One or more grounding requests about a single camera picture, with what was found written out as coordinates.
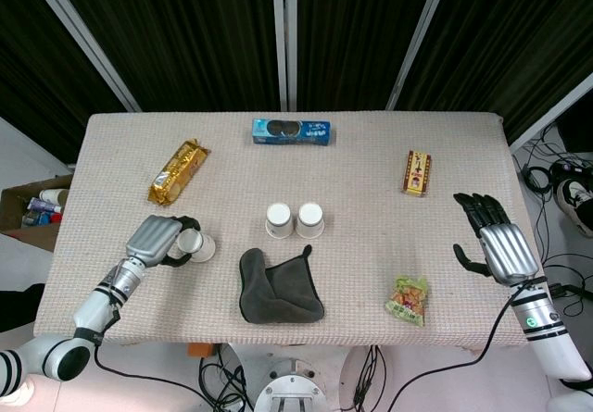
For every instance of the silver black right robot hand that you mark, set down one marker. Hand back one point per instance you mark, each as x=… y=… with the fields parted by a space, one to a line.
x=507 y=252

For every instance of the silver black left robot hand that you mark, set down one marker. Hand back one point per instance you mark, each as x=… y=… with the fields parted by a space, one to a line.
x=150 y=240

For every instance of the white paper cup blue stripe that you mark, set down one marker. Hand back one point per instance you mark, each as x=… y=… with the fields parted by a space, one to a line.
x=309 y=222
x=279 y=222
x=202 y=247

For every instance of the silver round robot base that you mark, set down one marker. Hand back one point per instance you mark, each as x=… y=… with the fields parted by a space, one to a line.
x=292 y=384

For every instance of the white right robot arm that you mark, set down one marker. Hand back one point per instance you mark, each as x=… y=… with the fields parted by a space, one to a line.
x=542 y=324

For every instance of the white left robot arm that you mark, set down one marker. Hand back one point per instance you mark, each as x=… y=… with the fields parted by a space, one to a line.
x=92 y=310

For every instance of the gold foil biscuit package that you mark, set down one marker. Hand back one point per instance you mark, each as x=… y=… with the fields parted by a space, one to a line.
x=178 y=171

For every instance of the white black sneaker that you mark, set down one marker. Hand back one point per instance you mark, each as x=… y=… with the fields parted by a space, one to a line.
x=574 y=199

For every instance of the white cylindrical container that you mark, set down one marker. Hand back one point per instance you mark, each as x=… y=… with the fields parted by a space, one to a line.
x=53 y=195

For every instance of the green snack bag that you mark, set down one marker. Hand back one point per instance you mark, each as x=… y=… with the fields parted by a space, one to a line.
x=407 y=301

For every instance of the purple white tube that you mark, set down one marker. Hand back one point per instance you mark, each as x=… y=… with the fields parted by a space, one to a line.
x=44 y=205

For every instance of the red and yellow small box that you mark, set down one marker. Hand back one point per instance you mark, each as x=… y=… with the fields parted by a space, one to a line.
x=418 y=173

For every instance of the orange block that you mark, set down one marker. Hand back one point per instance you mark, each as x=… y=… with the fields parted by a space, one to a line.
x=200 y=351

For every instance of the grey microfibre cloth black trim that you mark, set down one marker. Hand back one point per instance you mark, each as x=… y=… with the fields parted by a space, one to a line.
x=278 y=301

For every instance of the brown cardboard box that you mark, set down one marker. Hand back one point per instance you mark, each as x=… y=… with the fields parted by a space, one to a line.
x=14 y=199

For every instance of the beige woven tablecloth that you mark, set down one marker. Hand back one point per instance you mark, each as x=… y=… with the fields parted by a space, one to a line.
x=361 y=254

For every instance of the blue cookie box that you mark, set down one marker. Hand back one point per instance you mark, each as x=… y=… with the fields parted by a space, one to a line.
x=319 y=132

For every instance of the black pleated curtain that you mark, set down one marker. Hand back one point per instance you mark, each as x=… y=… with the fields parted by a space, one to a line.
x=194 y=37

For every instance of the grey metal frame post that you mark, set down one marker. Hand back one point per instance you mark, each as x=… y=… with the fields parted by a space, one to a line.
x=551 y=111
x=419 y=37
x=83 y=37
x=283 y=37

